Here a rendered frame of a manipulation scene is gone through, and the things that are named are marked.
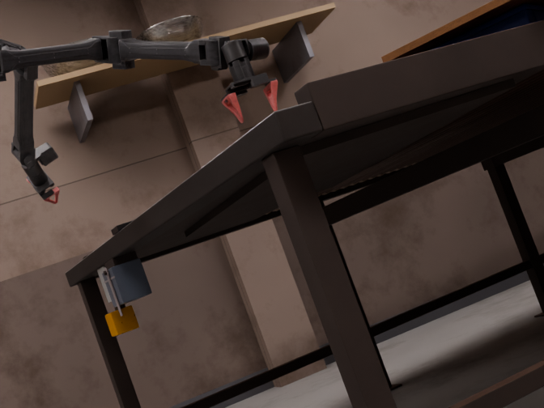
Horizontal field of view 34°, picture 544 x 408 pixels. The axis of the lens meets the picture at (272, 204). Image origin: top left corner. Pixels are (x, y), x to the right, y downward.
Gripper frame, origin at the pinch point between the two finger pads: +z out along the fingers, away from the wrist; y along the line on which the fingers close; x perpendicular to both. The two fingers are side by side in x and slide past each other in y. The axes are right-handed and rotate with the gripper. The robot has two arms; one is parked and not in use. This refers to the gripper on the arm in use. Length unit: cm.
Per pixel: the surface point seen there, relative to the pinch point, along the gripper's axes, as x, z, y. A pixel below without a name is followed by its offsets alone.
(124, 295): -72, 29, 36
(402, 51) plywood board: 26.9, 1.0, -29.8
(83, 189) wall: -298, -46, -1
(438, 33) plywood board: 35.1, 1.2, -35.4
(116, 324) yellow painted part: -92, 36, 39
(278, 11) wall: -295, -116, -155
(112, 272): -72, 21, 37
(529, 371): 48, 77, -16
